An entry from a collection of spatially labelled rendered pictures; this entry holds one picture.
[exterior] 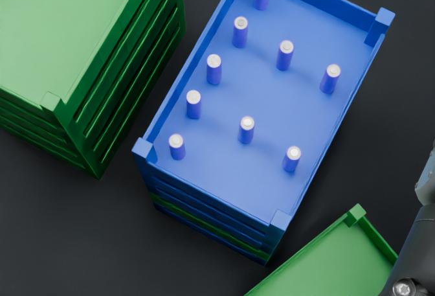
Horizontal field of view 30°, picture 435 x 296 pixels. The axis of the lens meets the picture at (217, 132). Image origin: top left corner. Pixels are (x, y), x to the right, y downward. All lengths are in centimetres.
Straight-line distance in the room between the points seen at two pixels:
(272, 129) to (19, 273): 53
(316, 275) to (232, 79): 41
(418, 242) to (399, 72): 108
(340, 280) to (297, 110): 38
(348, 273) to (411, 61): 38
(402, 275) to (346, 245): 99
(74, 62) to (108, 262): 39
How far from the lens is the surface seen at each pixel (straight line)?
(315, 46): 107
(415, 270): 34
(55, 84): 106
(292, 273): 132
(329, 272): 133
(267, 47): 106
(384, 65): 142
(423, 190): 37
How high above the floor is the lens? 131
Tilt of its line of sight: 75 degrees down
